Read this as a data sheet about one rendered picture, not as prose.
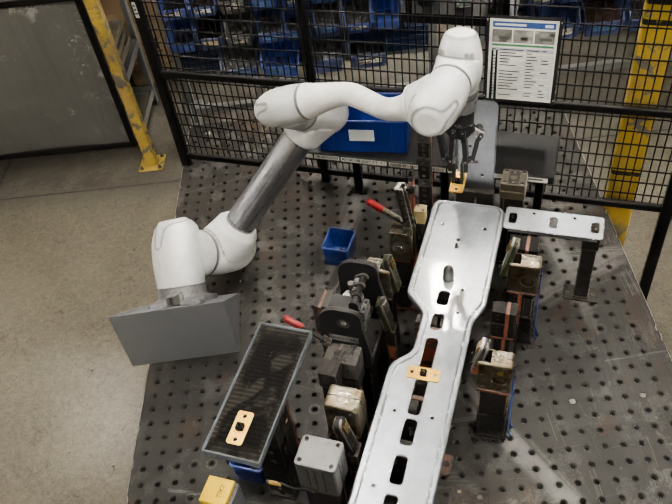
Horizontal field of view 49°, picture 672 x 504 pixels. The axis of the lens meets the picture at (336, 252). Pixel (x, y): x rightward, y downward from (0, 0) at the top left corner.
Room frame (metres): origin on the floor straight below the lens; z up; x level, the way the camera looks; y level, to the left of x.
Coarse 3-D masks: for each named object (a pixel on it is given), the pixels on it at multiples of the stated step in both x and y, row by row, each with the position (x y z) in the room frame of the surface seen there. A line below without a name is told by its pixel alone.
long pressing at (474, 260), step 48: (432, 240) 1.56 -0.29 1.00; (480, 240) 1.53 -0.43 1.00; (432, 288) 1.37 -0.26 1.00; (480, 288) 1.34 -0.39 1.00; (432, 336) 1.20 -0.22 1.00; (384, 384) 1.07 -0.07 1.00; (432, 384) 1.05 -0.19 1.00; (384, 432) 0.94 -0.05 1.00; (432, 432) 0.92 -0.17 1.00; (384, 480) 0.82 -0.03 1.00; (432, 480) 0.80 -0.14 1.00
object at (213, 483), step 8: (208, 480) 0.79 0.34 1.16; (216, 480) 0.79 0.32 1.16; (224, 480) 0.79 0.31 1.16; (208, 488) 0.78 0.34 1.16; (216, 488) 0.77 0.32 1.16; (224, 488) 0.77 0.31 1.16; (232, 488) 0.77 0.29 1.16; (200, 496) 0.76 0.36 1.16; (208, 496) 0.76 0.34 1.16; (216, 496) 0.75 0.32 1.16; (224, 496) 0.75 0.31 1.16
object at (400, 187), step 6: (396, 186) 1.58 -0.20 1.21; (402, 186) 1.59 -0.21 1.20; (396, 192) 1.57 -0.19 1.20; (402, 192) 1.56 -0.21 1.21; (414, 192) 1.57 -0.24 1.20; (402, 198) 1.56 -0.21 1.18; (408, 198) 1.59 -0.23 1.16; (402, 204) 1.56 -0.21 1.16; (408, 204) 1.58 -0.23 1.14; (402, 210) 1.56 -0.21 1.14; (408, 210) 1.58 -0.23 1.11; (402, 216) 1.56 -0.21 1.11; (408, 216) 1.56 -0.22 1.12; (408, 222) 1.56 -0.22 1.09; (414, 222) 1.58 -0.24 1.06
